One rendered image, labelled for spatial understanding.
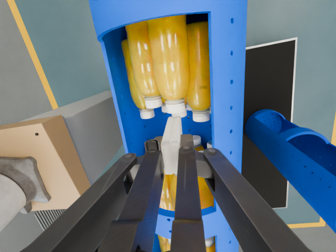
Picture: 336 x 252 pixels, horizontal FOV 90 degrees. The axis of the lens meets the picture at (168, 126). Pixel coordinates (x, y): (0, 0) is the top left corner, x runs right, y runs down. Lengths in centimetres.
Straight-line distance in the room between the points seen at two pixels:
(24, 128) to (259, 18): 154
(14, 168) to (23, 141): 9
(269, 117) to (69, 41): 173
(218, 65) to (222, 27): 5
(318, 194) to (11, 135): 105
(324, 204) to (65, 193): 91
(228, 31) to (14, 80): 201
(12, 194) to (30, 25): 153
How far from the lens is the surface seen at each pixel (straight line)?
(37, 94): 202
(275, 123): 158
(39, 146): 61
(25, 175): 68
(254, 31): 159
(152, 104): 37
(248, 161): 167
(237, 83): 31
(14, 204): 66
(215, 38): 27
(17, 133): 64
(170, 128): 16
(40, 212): 207
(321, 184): 88
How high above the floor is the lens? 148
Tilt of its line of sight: 69 degrees down
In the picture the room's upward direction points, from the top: 167 degrees counter-clockwise
